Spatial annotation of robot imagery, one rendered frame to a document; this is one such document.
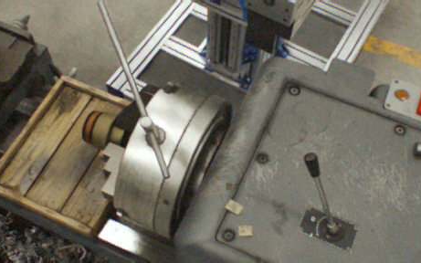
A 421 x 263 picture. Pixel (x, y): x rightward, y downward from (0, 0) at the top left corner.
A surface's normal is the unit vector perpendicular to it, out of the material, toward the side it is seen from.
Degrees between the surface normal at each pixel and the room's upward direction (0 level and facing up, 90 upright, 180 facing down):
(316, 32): 0
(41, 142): 0
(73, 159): 0
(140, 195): 59
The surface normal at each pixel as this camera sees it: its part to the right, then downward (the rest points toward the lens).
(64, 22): 0.02, -0.50
